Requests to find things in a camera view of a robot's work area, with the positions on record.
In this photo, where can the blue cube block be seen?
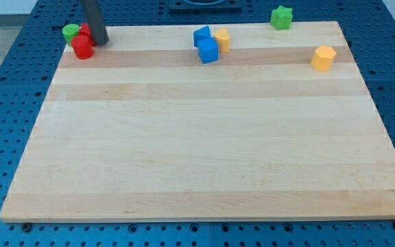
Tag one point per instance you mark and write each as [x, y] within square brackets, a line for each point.
[208, 50]

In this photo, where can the light wooden board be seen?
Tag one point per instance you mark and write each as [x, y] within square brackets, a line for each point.
[143, 131]

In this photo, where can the yellow heart block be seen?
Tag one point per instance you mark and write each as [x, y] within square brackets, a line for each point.
[222, 37]

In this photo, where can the blue triangular block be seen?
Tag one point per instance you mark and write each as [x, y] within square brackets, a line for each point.
[201, 34]

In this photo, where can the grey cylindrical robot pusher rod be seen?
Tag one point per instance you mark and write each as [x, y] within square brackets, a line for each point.
[94, 18]

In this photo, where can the green star block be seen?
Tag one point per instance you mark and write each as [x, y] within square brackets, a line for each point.
[281, 18]

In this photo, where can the yellow hexagon block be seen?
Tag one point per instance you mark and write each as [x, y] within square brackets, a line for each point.
[323, 58]

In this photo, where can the red block behind cylinder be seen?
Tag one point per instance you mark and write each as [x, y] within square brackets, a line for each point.
[84, 30]

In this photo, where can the green cylinder block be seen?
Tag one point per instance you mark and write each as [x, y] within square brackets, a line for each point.
[70, 31]

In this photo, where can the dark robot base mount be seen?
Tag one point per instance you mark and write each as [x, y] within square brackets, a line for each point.
[180, 6]

